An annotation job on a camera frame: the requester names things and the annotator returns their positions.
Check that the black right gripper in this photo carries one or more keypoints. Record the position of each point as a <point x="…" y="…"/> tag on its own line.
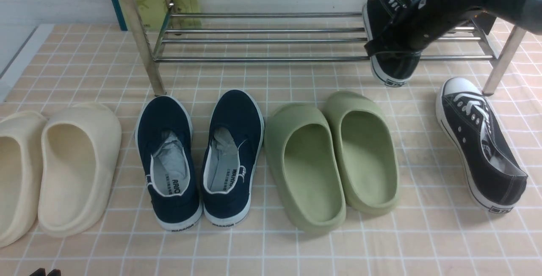
<point x="415" y="24"/>

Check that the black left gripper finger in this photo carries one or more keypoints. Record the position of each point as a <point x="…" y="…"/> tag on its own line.
<point x="39" y="272"/>

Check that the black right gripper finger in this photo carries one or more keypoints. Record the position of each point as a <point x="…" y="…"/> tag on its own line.
<point x="54" y="273"/>

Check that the black canvas sneaker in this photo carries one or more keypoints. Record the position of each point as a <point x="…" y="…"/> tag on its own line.
<point x="493" y="175"/>
<point x="393" y="58"/>

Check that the navy left slip-on shoe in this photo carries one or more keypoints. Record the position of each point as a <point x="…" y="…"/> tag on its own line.
<point x="163" y="137"/>

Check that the navy slip-on shoe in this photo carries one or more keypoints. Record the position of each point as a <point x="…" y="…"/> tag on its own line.
<point x="163" y="137"/>
<point x="235" y="139"/>

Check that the navy right slip-on shoe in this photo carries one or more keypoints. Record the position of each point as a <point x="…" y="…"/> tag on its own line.
<point x="235" y="139"/>

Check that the metal shoe rack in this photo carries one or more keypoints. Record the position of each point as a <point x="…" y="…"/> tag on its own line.
<point x="494" y="35"/>

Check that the cream right foam slipper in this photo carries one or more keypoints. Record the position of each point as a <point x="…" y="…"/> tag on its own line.
<point x="80" y="149"/>

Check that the cream foam slipper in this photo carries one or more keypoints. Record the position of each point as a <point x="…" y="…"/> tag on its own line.
<point x="21" y="168"/>
<point x="80" y="149"/>

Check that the cream left foam slipper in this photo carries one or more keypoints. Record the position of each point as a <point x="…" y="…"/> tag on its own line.
<point x="21" y="168"/>

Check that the green right foam slipper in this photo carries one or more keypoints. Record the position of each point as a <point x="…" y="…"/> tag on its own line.
<point x="364" y="151"/>

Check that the green foam slipper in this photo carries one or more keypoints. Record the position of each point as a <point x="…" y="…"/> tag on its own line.
<point x="300" y="154"/>
<point x="364" y="151"/>

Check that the green left foam slipper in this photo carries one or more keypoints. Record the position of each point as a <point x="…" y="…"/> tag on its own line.
<point x="300" y="154"/>

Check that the teal framed yellow-green board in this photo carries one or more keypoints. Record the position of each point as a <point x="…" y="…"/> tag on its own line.
<point x="153" y="12"/>

